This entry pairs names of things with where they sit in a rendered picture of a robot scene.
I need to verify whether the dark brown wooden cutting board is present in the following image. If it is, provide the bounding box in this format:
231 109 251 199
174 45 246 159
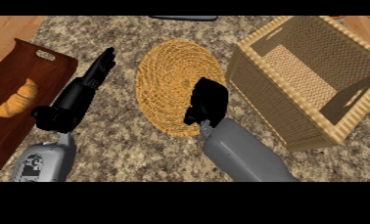
0 37 80 170

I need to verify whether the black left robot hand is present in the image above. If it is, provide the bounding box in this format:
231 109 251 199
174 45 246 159
32 46 117 134

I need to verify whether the round woven straw placemat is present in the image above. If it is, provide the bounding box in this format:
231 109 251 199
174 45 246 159
135 39 228 138

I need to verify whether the square wicker basket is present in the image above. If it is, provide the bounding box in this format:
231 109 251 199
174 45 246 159
224 16 370 153

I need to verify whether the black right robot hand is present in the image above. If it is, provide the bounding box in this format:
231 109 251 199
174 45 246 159
182 76 231 128

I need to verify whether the golden croissant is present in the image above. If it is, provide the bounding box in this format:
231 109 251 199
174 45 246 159
0 77 40 118

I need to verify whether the flat dark grey object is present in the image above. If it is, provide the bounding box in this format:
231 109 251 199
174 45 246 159
148 15 219 22

